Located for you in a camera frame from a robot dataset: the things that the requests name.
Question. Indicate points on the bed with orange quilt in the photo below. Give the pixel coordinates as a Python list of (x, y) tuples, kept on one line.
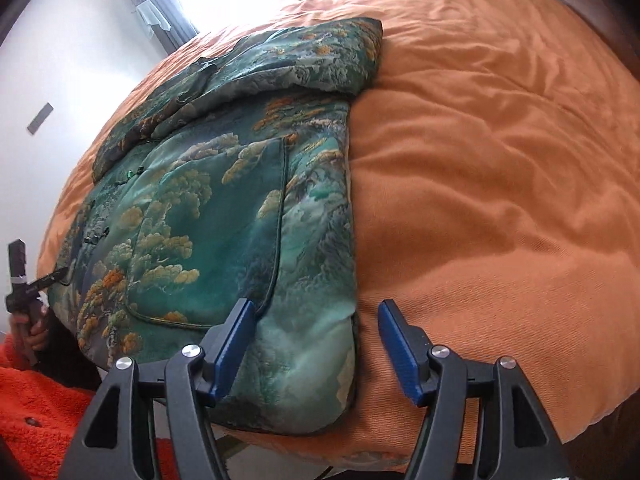
[(500, 160)]

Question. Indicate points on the grey-blue curtain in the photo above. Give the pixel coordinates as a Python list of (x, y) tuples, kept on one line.
[(170, 15)]

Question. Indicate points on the green patterned padded jacket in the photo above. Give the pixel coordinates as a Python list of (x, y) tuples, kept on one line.
[(200, 210)]

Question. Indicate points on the light blue towel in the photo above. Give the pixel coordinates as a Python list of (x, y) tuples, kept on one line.
[(152, 17)]

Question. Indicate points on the orange fleece sleeve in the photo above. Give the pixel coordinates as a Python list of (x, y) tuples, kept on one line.
[(40, 410)]

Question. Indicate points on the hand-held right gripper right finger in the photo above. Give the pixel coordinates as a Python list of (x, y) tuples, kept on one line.
[(397, 355)]

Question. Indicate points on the grey wall switch panel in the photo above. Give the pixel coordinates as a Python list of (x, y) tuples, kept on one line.
[(41, 118)]

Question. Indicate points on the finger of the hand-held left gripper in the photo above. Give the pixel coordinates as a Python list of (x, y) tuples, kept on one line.
[(17, 260), (50, 278)]

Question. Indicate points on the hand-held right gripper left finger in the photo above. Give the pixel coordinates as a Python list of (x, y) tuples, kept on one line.
[(232, 347)]

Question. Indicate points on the person's left hand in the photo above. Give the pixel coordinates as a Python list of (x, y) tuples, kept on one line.
[(34, 332)]

